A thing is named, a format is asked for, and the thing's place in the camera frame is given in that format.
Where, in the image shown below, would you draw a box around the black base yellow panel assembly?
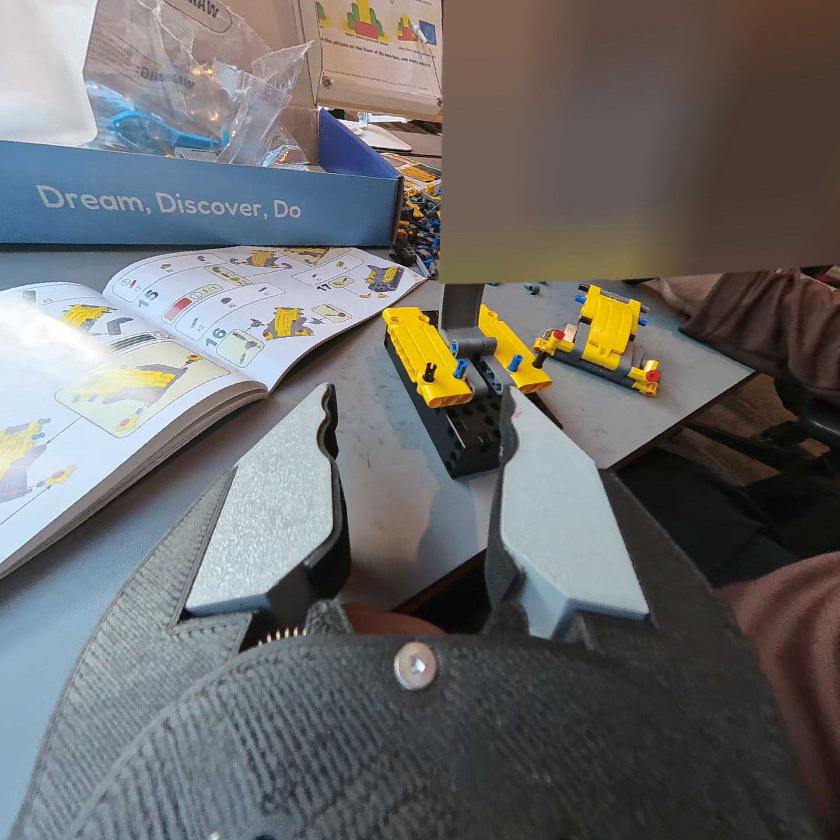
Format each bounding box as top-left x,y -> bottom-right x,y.
382,282 -> 555,480

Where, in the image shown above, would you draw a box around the person's right forearm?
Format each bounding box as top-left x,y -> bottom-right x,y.
656,266 -> 840,403

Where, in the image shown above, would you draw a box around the printed building-blocks poster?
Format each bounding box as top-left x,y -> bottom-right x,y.
298,0 -> 444,123

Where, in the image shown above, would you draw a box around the yellow panel vehicle assembly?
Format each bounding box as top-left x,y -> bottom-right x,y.
532,283 -> 662,398

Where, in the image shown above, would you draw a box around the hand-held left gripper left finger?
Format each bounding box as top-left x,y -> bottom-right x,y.
184,384 -> 353,618

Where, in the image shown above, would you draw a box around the open instruction booklet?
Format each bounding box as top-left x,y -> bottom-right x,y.
0,246 -> 427,580

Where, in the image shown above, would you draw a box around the grey desk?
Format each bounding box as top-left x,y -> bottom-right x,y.
0,246 -> 759,815

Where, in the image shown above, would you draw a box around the cardboard kit box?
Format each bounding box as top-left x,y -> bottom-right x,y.
0,0 -> 404,248

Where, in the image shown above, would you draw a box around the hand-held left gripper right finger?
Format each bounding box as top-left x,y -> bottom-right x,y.
484,387 -> 652,640

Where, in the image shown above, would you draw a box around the white flat device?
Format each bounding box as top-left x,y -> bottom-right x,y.
357,120 -> 414,154

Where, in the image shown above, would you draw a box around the crumpled clear plastic bags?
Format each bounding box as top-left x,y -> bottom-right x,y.
84,0 -> 317,166

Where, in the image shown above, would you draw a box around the pile of small building pieces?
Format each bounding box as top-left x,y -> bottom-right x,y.
392,180 -> 442,278

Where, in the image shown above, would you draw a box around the yellow black sticker sheet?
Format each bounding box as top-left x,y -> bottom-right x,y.
381,152 -> 442,186

